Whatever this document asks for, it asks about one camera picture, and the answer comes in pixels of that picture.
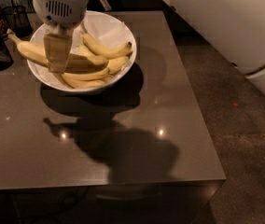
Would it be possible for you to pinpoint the black mesh cup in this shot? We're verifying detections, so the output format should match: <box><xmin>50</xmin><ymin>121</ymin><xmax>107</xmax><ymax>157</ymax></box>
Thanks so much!
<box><xmin>3</xmin><ymin>0</ymin><xmax>33</xmax><ymax>37</ymax></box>

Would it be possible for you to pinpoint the long upright yellow banana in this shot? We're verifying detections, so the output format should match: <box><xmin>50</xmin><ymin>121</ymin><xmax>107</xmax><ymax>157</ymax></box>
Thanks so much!
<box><xmin>80</xmin><ymin>22</ymin><xmax>133</xmax><ymax>59</ymax></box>

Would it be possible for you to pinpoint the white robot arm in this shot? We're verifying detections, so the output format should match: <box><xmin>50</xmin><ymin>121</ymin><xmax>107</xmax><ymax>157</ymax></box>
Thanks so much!
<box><xmin>33</xmin><ymin>0</ymin><xmax>265</xmax><ymax>95</ymax></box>

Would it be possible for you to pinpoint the bottom yellow banana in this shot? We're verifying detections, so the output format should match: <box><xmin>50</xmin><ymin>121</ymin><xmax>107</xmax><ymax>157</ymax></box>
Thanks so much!
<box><xmin>62</xmin><ymin>75</ymin><xmax>105</xmax><ymax>89</ymax></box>

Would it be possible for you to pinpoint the lower curved yellow banana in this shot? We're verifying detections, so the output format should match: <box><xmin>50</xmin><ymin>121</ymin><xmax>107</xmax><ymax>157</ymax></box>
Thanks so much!
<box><xmin>62</xmin><ymin>68</ymin><xmax>109</xmax><ymax>81</ymax></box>

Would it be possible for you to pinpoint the large front yellow banana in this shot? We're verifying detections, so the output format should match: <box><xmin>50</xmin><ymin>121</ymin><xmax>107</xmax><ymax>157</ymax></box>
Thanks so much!
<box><xmin>7</xmin><ymin>29</ymin><xmax>108</xmax><ymax>74</ymax></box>

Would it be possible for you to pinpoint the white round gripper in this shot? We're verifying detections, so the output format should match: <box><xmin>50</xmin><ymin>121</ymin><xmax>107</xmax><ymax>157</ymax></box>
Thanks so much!
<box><xmin>33</xmin><ymin>0</ymin><xmax>89</xmax><ymax>74</ymax></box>

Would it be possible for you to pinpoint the white bowl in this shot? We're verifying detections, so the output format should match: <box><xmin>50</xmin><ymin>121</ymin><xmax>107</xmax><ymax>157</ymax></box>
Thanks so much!
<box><xmin>26</xmin><ymin>10</ymin><xmax>138</xmax><ymax>95</ymax></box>

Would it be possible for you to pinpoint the right short yellow banana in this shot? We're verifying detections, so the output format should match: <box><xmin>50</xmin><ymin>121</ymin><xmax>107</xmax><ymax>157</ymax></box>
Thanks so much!
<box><xmin>107</xmin><ymin>56</ymin><xmax>129</xmax><ymax>75</ymax></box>

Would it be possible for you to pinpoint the middle small yellow banana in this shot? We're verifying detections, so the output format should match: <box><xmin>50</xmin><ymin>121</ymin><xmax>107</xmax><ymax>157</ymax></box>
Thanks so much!
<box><xmin>77</xmin><ymin>44</ymin><xmax>93</xmax><ymax>57</ymax></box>

